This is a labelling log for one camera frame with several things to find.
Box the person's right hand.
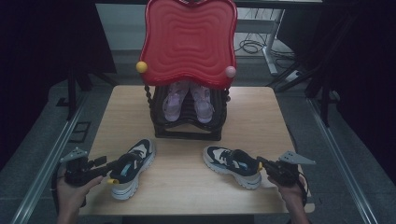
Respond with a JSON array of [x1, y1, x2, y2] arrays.
[[267, 174, 308, 211]]

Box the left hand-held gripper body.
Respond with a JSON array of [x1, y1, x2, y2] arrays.
[[59, 147, 96, 188]]

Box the left hand-held gripper cable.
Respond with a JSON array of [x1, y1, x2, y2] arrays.
[[50, 166, 64, 216]]

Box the white power strip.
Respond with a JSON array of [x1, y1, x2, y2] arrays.
[[284, 69, 305, 84]]

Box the person's left hand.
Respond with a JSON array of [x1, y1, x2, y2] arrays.
[[55, 166, 105, 217]]

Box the black metal stand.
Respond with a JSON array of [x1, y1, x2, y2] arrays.
[[55, 60, 119, 121], [265, 59, 342, 128]]

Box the navy and white sneaker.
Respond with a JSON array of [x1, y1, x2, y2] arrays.
[[203, 145, 263, 190], [106, 137, 157, 201]]

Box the right hand-held gripper cable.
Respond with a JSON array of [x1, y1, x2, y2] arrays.
[[293, 172, 310, 224]]

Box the hand-held gripper cable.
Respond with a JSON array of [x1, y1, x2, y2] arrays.
[[293, 172, 310, 224], [50, 166, 64, 216]]

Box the black cables on floor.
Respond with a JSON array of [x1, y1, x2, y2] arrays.
[[234, 31, 296, 62]]

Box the white metal desk frame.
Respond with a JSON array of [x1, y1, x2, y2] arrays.
[[234, 8, 286, 77]]

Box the dark floor hatch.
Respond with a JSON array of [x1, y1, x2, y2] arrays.
[[68, 121, 92, 145]]

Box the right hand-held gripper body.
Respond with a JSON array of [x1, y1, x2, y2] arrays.
[[266, 150, 317, 189]]

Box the metal floor rail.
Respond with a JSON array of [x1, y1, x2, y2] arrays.
[[10, 92, 89, 224], [306, 96, 379, 224]]

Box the red and black shoe rack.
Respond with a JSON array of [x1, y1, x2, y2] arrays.
[[135, 0, 238, 142]]

